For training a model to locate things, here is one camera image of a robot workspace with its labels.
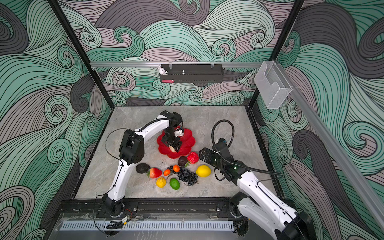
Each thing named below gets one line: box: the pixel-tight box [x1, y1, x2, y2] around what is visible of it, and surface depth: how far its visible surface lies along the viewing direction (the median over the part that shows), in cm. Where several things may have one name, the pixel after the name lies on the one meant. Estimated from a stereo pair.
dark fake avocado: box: [135, 163, 151, 174], surface depth 85 cm
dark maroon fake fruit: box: [177, 156, 188, 167], surface depth 88 cm
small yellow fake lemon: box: [156, 176, 167, 188], surface depth 80 cm
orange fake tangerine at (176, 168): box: [173, 164, 181, 173], surface depth 83 cm
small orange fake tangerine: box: [163, 168, 171, 176], surface depth 85 cm
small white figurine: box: [157, 64, 168, 75], surface depth 87 cm
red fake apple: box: [186, 151, 200, 164], surface depth 88 cm
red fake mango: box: [146, 168, 162, 179], surface depth 84 cm
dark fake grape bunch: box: [177, 167, 199, 186], surface depth 83 cm
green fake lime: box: [169, 178, 181, 190], surface depth 81 cm
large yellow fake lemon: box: [195, 165, 212, 178], surface depth 84 cm
